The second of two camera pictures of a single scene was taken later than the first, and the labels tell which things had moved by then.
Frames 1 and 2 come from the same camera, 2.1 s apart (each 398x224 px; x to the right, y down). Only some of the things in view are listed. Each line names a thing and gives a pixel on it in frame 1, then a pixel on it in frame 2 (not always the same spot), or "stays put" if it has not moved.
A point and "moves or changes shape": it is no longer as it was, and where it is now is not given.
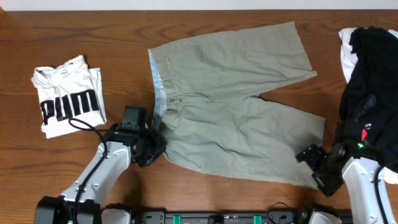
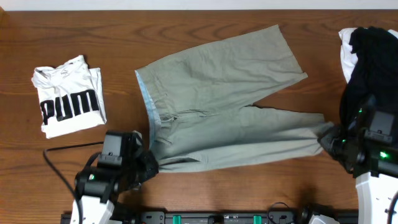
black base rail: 219,217 stays put
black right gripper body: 314,162 -> 328,140
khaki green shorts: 208,88 moves or changes shape
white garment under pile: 348,60 stays put
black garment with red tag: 370,99 stays put
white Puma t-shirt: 71,96 stays put
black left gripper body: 157,144 -> 147,163
